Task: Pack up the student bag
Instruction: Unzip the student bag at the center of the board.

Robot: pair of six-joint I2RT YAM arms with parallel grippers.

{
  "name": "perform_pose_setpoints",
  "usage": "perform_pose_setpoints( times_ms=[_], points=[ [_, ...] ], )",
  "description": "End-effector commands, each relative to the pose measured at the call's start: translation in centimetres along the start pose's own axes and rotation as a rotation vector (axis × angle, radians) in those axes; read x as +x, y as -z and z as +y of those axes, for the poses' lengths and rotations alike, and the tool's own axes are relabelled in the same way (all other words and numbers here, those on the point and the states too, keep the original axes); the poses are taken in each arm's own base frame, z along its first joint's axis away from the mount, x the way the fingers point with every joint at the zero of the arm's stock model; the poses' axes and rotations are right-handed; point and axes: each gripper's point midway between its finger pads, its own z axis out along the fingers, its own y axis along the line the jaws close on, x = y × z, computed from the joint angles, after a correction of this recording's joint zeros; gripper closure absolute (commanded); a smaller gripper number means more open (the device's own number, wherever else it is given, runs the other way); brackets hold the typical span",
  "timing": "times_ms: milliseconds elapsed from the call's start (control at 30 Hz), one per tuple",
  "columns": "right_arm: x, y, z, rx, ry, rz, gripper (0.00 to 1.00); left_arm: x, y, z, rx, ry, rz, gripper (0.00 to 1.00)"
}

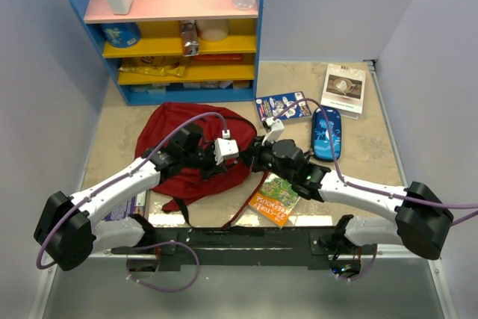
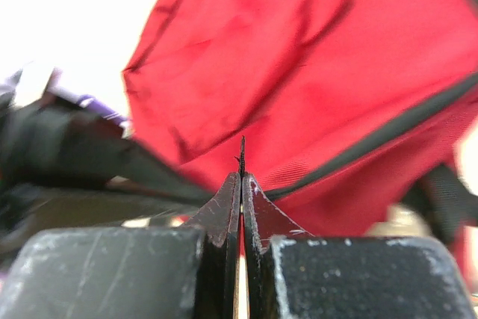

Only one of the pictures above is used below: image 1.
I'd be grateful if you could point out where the white round container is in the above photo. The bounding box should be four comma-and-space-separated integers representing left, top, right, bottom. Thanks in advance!
196, 19, 229, 42

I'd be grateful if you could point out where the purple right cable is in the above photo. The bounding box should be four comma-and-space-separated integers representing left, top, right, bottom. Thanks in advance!
274, 97, 478, 282

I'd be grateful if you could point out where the blue dinosaur pencil case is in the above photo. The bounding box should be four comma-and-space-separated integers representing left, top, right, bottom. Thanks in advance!
311, 106, 342, 162

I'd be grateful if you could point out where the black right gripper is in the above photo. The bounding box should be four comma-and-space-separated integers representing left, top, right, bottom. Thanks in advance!
238, 134, 295, 184

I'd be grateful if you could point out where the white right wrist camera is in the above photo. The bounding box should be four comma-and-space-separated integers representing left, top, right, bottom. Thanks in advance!
262, 117, 285, 146

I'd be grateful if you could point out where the blue snack can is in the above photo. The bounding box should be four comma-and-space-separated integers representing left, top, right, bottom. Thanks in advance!
100, 22, 141, 49

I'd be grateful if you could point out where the white coffee cover book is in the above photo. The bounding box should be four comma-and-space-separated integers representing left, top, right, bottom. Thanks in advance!
320, 64, 366, 120

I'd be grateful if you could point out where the blue cartoon book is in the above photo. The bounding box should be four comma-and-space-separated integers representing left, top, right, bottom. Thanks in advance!
255, 91, 312, 123

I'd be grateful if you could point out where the blue shelf unit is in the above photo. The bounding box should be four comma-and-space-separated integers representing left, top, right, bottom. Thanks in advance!
69, 0, 264, 106

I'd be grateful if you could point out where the orange treehouse book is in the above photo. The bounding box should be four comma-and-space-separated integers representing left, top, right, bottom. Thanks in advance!
248, 173, 300, 228

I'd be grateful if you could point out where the yellow chips bag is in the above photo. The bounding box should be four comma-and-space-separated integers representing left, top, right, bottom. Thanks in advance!
119, 56, 189, 78

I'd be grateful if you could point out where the purple book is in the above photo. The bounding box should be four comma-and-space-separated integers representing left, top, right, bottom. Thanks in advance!
104, 191, 149, 221

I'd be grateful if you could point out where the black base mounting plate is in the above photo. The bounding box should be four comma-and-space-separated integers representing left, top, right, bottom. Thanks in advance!
111, 226, 373, 271

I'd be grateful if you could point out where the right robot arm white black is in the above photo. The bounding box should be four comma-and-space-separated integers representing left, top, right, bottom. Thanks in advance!
239, 137, 453, 260

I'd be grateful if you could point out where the silver snack packet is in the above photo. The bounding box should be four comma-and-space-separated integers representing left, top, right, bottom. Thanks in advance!
180, 20, 199, 57

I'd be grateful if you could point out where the red backpack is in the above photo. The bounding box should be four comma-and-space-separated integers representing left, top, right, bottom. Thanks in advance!
134, 102, 258, 219

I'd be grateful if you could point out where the red flat box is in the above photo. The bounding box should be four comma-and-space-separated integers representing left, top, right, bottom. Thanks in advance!
193, 53, 243, 62

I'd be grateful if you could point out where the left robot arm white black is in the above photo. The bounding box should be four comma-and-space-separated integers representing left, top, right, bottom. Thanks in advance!
34, 124, 201, 271

